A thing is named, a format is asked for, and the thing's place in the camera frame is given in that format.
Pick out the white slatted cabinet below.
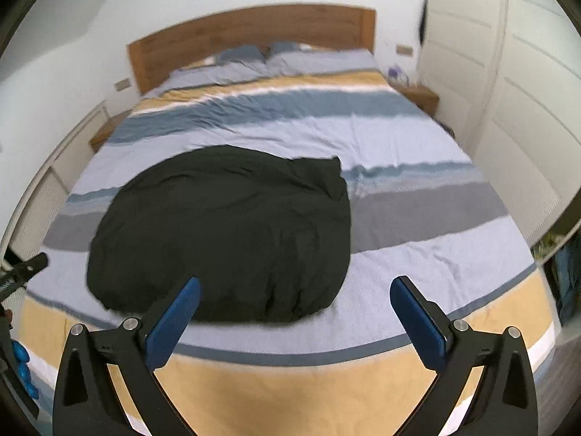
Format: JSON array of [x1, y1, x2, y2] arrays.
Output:
[[0, 100, 110, 273]]

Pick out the person's left hand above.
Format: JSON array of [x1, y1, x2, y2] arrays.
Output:
[[13, 340, 40, 403]]

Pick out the blue garment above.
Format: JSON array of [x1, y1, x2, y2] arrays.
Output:
[[551, 238, 581, 325]]

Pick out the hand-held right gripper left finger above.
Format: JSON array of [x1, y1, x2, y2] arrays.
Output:
[[52, 276, 202, 436]]

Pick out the wooden headboard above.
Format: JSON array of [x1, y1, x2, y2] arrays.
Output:
[[127, 5, 377, 96]]

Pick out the blue grey pillow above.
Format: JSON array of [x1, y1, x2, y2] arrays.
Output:
[[171, 45, 271, 87], [265, 42, 377, 76]]

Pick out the black puffer coat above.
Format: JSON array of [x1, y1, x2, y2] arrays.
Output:
[[86, 144, 352, 325]]

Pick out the wooden nightstand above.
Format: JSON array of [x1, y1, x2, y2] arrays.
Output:
[[402, 85, 440, 116], [88, 113, 130, 153]]

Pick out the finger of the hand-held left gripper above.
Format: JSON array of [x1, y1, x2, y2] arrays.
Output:
[[0, 254, 48, 291]]

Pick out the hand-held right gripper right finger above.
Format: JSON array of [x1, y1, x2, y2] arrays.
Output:
[[389, 275, 539, 436]]

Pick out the bed with striped duvet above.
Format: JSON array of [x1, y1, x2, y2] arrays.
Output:
[[18, 48, 557, 436]]

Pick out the white wardrobe doors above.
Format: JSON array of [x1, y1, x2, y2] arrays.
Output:
[[418, 0, 581, 264]]

